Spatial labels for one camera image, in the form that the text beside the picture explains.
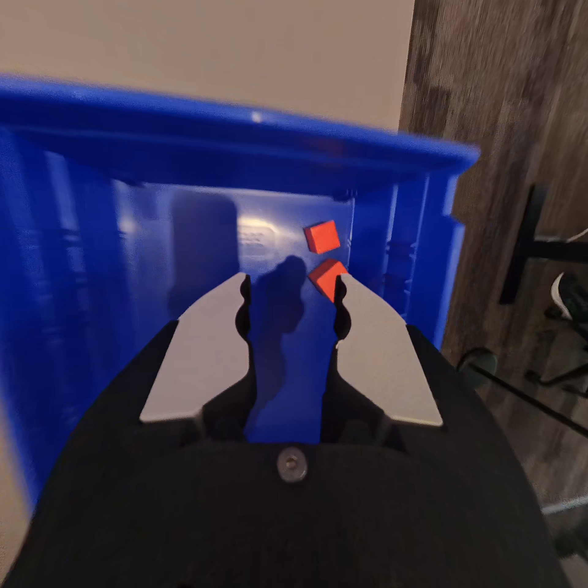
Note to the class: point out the blue plastic object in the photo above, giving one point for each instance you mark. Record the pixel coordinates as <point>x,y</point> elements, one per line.
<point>138,275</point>

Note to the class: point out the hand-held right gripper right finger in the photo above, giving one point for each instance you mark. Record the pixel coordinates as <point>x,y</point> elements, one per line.
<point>386,367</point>

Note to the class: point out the black round stand base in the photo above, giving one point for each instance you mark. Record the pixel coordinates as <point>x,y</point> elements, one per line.
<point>480,367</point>

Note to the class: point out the black desk foot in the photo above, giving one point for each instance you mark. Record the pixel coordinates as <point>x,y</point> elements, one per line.
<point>523,239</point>

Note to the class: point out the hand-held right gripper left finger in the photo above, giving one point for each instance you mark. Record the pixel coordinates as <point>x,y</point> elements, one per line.
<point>202,363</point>

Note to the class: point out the black mesh office chair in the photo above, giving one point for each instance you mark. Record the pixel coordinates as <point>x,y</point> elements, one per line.
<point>569,303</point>

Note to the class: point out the orange cube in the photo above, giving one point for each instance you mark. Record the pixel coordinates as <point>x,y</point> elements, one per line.
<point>322,236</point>
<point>327,278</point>

